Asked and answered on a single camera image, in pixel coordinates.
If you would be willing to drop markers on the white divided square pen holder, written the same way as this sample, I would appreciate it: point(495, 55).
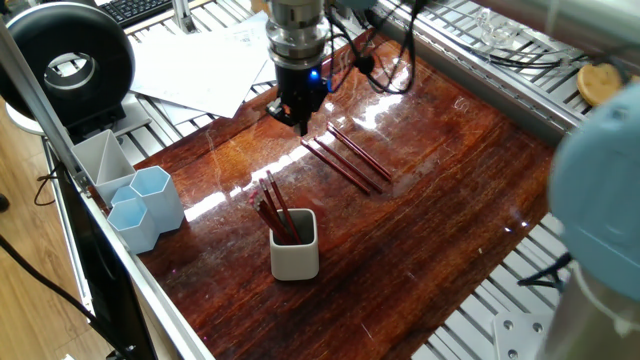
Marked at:
point(117, 187)

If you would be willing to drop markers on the silver wrist sensor flange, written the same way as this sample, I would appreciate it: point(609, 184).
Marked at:
point(297, 35)

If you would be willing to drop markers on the black computer keyboard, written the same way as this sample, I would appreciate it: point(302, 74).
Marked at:
point(135, 10)

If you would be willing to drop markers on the tan box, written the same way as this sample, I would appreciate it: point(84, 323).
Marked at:
point(260, 5)

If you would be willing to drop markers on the short metal post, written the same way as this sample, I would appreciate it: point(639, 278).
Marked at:
point(182, 17)

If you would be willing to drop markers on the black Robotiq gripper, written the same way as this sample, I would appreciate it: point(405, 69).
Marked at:
point(300, 90)

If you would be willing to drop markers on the black monitor panel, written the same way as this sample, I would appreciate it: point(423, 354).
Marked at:
point(110, 300)

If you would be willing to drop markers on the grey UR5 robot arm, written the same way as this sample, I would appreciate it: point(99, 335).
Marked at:
point(600, 200)

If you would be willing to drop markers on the light blue hexagonal pen holder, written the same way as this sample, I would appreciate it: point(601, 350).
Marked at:
point(165, 210)

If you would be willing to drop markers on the clear plastic jar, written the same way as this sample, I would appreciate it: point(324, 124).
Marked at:
point(495, 30)

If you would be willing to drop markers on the white square ceramic pen holder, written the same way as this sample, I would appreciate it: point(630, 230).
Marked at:
point(295, 262)

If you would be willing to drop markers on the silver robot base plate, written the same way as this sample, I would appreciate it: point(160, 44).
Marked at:
point(515, 340)

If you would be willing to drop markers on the white paper sheet stack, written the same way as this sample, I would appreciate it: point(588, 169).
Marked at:
point(200, 70)

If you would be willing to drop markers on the red-brown wooden board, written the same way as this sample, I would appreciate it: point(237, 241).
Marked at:
point(400, 275)

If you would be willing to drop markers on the round wooden stand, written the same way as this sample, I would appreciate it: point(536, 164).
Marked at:
point(597, 82)

